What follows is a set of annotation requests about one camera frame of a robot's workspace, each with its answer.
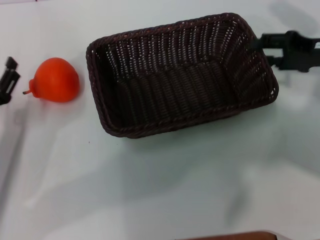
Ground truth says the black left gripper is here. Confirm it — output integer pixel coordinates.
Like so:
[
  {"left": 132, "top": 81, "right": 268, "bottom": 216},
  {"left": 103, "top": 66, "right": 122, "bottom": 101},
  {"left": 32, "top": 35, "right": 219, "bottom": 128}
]
[{"left": 0, "top": 56, "right": 21, "bottom": 106}]

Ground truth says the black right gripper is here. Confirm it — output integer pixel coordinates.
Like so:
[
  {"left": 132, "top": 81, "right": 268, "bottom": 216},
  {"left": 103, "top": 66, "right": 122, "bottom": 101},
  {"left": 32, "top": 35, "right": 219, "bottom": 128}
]
[{"left": 249, "top": 30, "right": 320, "bottom": 74}]

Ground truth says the black woven rectangular basket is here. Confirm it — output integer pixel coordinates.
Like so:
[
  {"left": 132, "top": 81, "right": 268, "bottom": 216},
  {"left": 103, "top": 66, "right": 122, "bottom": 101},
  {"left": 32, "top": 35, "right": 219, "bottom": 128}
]
[{"left": 85, "top": 12, "right": 279, "bottom": 139}]

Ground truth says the orange plastic pear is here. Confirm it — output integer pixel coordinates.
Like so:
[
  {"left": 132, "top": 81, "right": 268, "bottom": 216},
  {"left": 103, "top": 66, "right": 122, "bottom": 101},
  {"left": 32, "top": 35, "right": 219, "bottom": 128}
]
[{"left": 22, "top": 57, "right": 81, "bottom": 104}]

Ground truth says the brown wooden panel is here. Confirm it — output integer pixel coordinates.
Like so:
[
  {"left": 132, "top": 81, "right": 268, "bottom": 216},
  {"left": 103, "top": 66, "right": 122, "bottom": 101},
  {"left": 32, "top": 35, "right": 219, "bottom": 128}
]
[{"left": 187, "top": 230, "right": 279, "bottom": 240}]

